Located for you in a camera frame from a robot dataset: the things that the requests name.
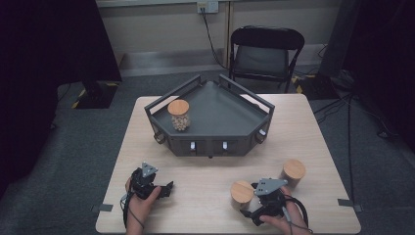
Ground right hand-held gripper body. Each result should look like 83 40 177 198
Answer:
254 177 290 218

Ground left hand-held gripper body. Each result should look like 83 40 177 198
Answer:
129 162 161 201

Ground glass jar with brown nuts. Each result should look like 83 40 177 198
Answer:
230 180 255 211

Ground glass jar with wooden lid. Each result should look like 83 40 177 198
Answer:
280 159 307 189

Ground glass jar with pale nuts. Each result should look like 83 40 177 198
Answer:
166 99 192 132

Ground dark grey corner rack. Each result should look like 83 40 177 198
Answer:
144 73 276 160

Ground person's left hand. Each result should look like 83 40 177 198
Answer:
124 177 162 226

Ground person's right hand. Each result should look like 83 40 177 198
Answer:
259 185 311 235

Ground grey tape strip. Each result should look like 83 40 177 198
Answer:
90 203 115 213
337 198 363 213

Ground black stand base yellow stripes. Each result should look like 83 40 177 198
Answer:
70 80 120 110
294 73 341 101

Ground black folding chair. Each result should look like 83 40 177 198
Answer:
228 24 306 94

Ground black curtain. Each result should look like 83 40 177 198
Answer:
0 0 123 201
342 0 415 155

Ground grey curtain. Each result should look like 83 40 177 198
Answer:
317 0 364 78

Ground left hand-held gripper cable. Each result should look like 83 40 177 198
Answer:
119 192 146 229

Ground hand-held gripper cable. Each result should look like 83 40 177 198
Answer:
119 192 146 229
281 194 314 235

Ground right hand-held gripper cable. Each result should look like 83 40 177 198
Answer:
281 194 314 235

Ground black wall socket cable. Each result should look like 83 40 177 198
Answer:
200 7 230 71

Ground white wall socket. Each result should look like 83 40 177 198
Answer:
196 0 220 15

